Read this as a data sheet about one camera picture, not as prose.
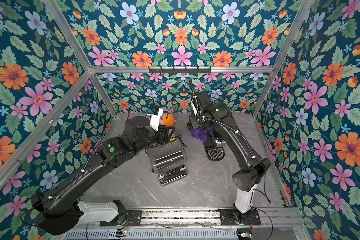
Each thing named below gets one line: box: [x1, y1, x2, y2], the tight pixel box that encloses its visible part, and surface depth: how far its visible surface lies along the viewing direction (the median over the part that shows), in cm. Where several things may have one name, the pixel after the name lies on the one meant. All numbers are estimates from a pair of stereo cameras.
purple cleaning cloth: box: [190, 125, 214, 141], surface depth 75 cm
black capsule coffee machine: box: [203, 129, 227, 162], surface depth 96 cm
